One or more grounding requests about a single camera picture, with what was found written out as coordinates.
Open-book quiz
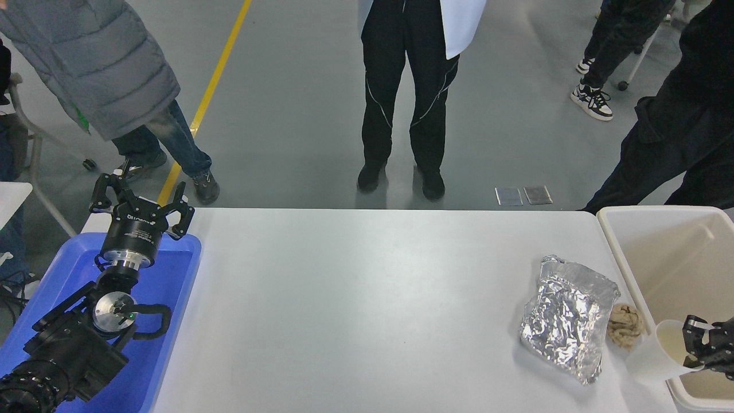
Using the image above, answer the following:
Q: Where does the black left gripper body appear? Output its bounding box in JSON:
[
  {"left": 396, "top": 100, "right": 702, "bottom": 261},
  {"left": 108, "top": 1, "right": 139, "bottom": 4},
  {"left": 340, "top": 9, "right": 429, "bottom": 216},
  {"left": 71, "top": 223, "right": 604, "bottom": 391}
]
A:
[{"left": 102, "top": 200, "right": 171, "bottom": 263}]

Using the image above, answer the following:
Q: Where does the white paper cup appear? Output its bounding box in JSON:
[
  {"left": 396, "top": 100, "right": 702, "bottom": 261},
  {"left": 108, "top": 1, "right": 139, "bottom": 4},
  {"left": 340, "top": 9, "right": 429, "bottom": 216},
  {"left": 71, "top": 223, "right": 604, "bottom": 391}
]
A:
[{"left": 625, "top": 320, "right": 704, "bottom": 384}]

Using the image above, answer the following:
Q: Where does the blue plastic tray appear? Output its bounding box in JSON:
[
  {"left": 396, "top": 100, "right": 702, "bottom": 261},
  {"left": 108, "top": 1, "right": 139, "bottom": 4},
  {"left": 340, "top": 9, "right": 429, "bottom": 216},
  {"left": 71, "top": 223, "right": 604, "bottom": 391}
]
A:
[{"left": 0, "top": 231, "right": 202, "bottom": 413}]

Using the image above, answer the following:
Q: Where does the crumpled tan paper ball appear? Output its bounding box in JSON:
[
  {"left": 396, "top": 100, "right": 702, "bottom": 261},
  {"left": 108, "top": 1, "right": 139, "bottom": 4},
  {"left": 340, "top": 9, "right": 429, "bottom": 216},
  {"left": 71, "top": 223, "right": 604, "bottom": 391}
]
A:
[{"left": 607, "top": 303, "right": 646, "bottom": 352}]

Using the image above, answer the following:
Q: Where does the large pale plastic bin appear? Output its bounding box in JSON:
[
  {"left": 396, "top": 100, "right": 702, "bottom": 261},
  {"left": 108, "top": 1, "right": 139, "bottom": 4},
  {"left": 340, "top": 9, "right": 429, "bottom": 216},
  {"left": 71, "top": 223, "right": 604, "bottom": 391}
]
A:
[{"left": 596, "top": 205, "right": 734, "bottom": 412}]

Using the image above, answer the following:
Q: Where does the grey-framed chair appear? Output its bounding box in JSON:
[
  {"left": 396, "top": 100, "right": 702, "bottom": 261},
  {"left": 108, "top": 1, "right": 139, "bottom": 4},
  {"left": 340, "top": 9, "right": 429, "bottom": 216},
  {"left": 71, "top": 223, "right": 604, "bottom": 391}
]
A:
[{"left": 0, "top": 72, "right": 97, "bottom": 184}]

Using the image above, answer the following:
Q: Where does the white side table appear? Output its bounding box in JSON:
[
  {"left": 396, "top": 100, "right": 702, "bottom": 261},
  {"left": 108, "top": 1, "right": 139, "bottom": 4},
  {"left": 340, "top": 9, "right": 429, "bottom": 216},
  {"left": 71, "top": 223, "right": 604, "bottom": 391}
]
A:
[{"left": 0, "top": 182, "right": 77, "bottom": 237}]

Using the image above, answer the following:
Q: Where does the person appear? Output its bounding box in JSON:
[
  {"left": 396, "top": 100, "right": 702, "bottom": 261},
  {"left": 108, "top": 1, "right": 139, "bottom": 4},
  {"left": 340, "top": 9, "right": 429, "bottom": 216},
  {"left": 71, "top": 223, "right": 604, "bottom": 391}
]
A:
[
  {"left": 571, "top": 0, "right": 677, "bottom": 122},
  {"left": 0, "top": 0, "right": 221, "bottom": 206},
  {"left": 357, "top": 0, "right": 488, "bottom": 202},
  {"left": 582, "top": 0, "right": 734, "bottom": 215},
  {"left": 0, "top": 40, "right": 29, "bottom": 287}
]

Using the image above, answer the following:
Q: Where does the crumpled silver foil tray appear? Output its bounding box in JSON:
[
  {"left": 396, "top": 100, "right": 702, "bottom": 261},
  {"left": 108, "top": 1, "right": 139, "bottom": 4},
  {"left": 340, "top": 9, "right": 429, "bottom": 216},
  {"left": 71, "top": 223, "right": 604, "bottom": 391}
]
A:
[{"left": 520, "top": 255, "right": 621, "bottom": 385}]

